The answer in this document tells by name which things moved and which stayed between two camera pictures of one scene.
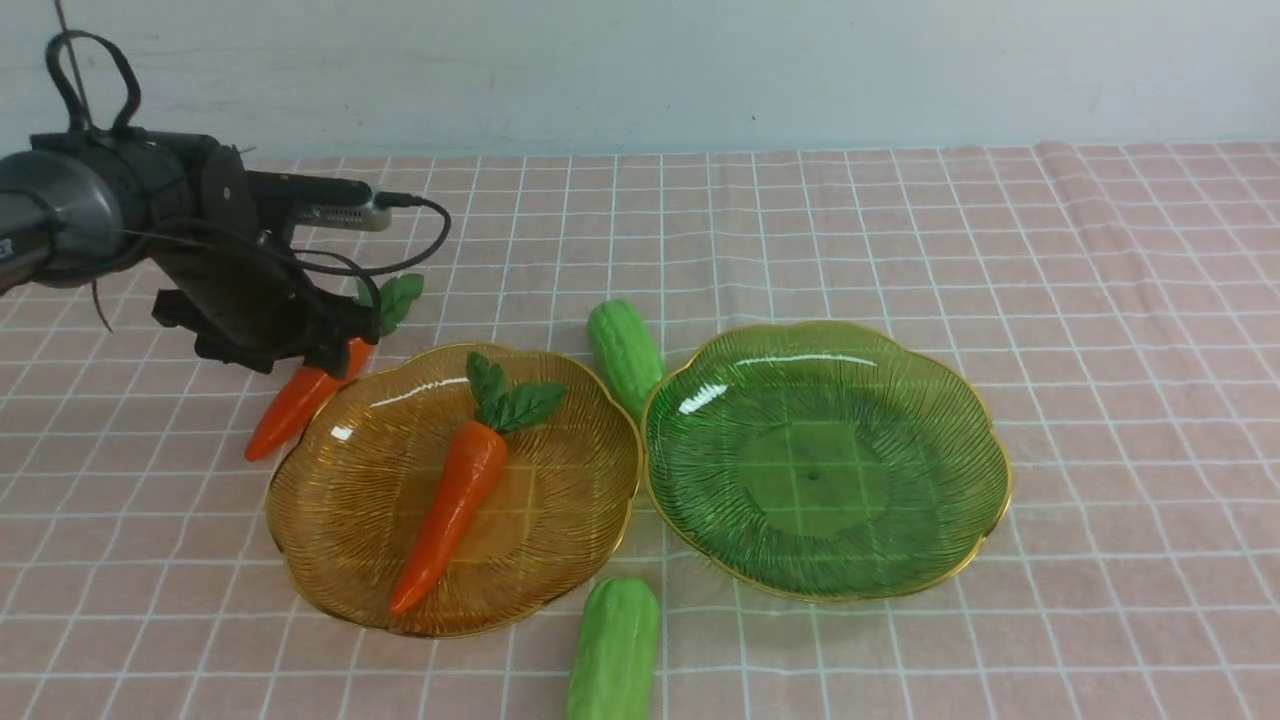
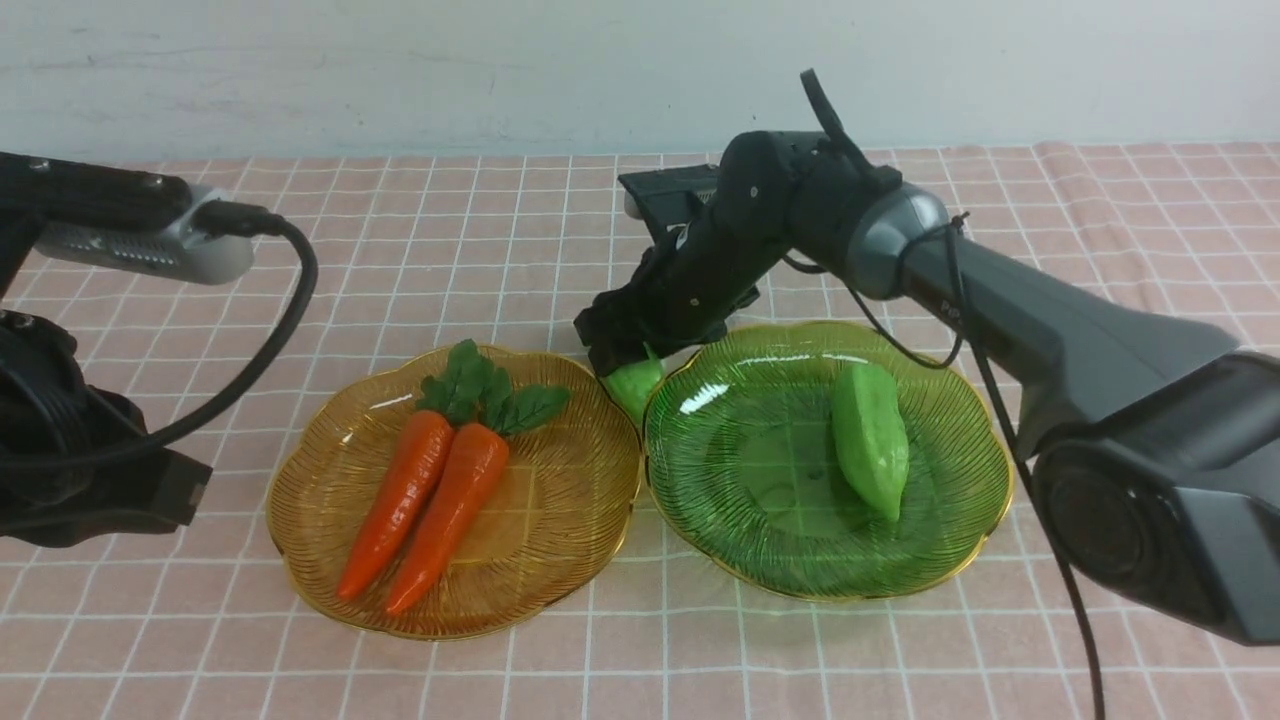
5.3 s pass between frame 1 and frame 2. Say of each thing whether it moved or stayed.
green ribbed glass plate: stayed
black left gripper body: moved
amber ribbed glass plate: stayed
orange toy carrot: stayed
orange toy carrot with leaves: moved
